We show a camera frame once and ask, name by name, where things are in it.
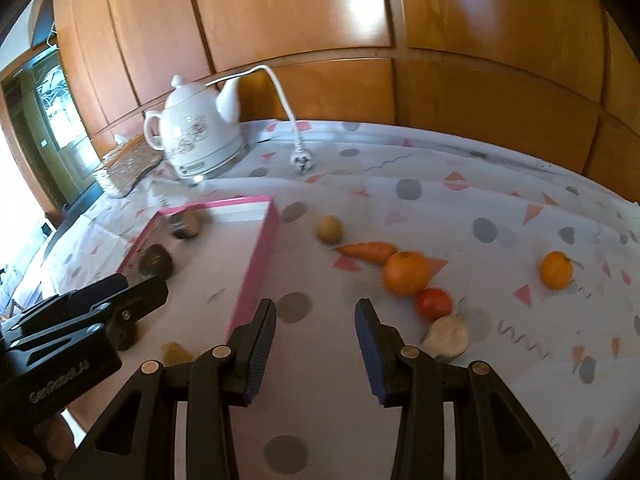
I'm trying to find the small orange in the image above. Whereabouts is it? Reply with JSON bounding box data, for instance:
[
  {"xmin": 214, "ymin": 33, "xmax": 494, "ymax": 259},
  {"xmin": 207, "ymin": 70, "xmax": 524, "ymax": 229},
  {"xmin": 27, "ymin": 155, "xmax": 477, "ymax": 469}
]
[{"xmin": 539, "ymin": 251, "xmax": 574, "ymax": 291}]

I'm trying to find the brown round fruit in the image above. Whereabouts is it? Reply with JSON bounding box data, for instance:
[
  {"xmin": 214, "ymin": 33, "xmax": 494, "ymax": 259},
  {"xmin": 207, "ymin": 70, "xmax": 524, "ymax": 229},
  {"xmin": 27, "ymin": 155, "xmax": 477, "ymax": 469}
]
[{"xmin": 167, "ymin": 210, "xmax": 206, "ymax": 241}]

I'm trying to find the green glass door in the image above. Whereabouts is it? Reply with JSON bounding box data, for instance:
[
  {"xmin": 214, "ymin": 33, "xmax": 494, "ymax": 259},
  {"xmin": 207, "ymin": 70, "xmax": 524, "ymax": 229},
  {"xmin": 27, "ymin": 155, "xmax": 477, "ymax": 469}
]
[{"xmin": 0, "ymin": 47, "xmax": 101, "ymax": 211}]

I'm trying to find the dark avocado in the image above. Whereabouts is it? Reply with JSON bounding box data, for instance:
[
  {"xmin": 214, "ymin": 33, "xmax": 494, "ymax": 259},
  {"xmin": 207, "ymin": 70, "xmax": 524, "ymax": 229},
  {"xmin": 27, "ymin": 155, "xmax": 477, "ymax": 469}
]
[{"xmin": 138, "ymin": 244, "xmax": 175, "ymax": 278}]

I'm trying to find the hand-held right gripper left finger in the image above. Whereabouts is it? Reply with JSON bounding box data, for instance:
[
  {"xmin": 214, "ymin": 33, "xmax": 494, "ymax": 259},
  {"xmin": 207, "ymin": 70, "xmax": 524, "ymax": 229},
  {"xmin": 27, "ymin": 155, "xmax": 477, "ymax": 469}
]
[{"xmin": 75, "ymin": 298, "xmax": 277, "ymax": 480}]

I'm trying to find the white patterned tablecloth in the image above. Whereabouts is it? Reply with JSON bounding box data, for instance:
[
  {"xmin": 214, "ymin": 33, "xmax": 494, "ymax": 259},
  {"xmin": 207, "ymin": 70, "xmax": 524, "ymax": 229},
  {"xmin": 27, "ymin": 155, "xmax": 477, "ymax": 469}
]
[{"xmin": 10, "ymin": 119, "xmax": 640, "ymax": 480}]

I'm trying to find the white power cord with plug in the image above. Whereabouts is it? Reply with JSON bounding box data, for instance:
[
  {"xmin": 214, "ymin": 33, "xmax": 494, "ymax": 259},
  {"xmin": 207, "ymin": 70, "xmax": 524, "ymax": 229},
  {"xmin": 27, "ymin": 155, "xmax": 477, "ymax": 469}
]
[{"xmin": 206, "ymin": 64, "xmax": 314, "ymax": 176}]

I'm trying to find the orange carrot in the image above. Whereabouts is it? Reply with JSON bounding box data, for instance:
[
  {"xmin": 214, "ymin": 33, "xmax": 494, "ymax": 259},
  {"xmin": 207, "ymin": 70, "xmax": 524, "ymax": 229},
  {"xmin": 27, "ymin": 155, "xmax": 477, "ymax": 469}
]
[{"xmin": 334, "ymin": 241, "xmax": 398, "ymax": 265}]

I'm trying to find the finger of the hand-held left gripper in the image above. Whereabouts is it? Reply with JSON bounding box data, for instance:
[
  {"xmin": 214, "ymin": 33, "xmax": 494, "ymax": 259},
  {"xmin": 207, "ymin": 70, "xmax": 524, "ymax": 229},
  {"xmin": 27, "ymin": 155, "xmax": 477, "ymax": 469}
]
[
  {"xmin": 20, "ymin": 277, "xmax": 169, "ymax": 353},
  {"xmin": 0, "ymin": 274, "xmax": 132, "ymax": 333}
]

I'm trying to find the pale garlic bulb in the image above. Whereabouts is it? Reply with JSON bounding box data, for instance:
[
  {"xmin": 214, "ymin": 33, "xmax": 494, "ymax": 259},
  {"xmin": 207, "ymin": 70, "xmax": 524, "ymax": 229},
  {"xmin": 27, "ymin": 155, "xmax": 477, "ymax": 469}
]
[{"xmin": 421, "ymin": 314, "xmax": 470, "ymax": 361}]

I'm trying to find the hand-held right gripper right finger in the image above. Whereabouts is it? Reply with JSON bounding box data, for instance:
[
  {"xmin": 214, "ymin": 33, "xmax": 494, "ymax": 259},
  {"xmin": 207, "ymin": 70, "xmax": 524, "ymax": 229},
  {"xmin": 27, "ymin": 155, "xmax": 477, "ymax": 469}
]
[{"xmin": 354, "ymin": 298, "xmax": 573, "ymax": 480}]

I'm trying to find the clear glass dish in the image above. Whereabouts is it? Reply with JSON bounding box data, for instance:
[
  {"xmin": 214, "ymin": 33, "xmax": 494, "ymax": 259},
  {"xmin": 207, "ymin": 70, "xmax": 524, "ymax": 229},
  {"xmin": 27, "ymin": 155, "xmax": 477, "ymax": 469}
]
[{"xmin": 94, "ymin": 135, "xmax": 163, "ymax": 197}]

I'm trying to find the white ceramic electric kettle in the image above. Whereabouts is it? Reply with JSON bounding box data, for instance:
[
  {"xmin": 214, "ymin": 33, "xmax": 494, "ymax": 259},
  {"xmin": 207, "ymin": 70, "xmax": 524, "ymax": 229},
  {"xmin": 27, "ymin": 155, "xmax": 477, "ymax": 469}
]
[{"xmin": 144, "ymin": 74, "xmax": 248, "ymax": 187}]

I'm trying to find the yellow-green fruit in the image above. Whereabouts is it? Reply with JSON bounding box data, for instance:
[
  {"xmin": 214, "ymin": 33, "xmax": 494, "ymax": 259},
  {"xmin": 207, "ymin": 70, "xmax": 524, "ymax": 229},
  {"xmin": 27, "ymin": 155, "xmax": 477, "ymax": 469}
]
[{"xmin": 159, "ymin": 341, "xmax": 196, "ymax": 367}]

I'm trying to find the large orange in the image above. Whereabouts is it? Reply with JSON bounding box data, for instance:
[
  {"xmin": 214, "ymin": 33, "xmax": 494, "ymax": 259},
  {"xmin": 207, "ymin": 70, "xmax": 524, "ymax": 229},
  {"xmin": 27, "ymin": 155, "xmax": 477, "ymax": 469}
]
[{"xmin": 382, "ymin": 250, "xmax": 432, "ymax": 297}]

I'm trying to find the pink cardboard box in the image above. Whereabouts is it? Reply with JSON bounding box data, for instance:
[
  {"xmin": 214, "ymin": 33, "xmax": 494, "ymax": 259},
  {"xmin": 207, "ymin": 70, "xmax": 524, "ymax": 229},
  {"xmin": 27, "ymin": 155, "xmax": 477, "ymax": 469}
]
[{"xmin": 117, "ymin": 195, "xmax": 279, "ymax": 376}]

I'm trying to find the red tomato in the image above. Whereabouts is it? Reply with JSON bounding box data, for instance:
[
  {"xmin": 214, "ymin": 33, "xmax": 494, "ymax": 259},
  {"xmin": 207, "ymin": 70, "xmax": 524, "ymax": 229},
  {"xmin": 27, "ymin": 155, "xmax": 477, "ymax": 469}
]
[{"xmin": 416, "ymin": 287, "xmax": 454, "ymax": 322}]

